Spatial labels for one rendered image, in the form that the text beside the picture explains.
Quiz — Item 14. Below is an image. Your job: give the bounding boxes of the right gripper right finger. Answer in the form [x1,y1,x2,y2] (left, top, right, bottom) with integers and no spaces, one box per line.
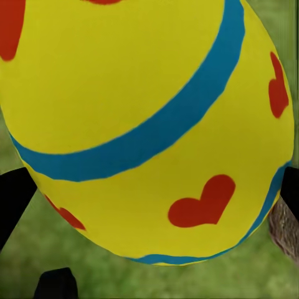
[280,167,299,222]

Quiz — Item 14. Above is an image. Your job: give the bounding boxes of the wicker basket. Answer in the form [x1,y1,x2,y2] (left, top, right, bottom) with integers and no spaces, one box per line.
[268,195,299,267]

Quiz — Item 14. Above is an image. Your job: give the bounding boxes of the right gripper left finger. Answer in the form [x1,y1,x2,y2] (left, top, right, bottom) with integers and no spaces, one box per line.
[0,167,37,252]

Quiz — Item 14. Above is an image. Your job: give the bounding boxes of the easter egg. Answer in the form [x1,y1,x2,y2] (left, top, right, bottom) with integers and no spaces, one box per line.
[0,0,295,266]

